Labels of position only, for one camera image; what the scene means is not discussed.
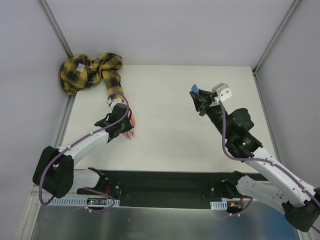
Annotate left white cable duct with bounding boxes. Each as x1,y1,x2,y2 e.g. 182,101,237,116
48,196,120,208

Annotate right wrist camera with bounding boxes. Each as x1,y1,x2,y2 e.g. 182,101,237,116
212,83,233,103

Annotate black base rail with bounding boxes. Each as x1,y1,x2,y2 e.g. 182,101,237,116
76,169,280,208

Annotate white cable duct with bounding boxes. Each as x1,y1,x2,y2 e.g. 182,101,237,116
209,200,244,211
48,196,120,208

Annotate purple cable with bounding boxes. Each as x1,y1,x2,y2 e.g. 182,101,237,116
38,92,131,206
218,98,320,235

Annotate left aluminium frame post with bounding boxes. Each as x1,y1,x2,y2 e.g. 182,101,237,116
38,0,74,58

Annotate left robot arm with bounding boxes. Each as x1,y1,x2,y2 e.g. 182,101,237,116
32,103,133,199

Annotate right aluminium frame post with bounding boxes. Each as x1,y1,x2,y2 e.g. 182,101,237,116
252,0,304,76

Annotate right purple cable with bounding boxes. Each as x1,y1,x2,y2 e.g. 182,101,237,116
218,98,320,235

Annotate right white cable duct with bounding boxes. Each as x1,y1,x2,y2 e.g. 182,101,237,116
209,200,244,211

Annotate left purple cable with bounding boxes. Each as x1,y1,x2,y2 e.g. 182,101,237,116
38,92,131,206

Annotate yellow plaid shirt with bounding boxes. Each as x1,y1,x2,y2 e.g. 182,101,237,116
58,53,124,101

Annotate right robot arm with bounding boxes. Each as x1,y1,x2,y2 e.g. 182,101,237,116
189,85,320,232

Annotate blue nail polish bottle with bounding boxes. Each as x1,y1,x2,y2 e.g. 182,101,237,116
191,84,200,95

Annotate mannequin hand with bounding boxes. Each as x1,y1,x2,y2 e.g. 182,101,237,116
122,110,136,140

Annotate aluminium frame post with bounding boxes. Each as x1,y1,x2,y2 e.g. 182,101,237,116
252,0,304,76
38,0,74,58

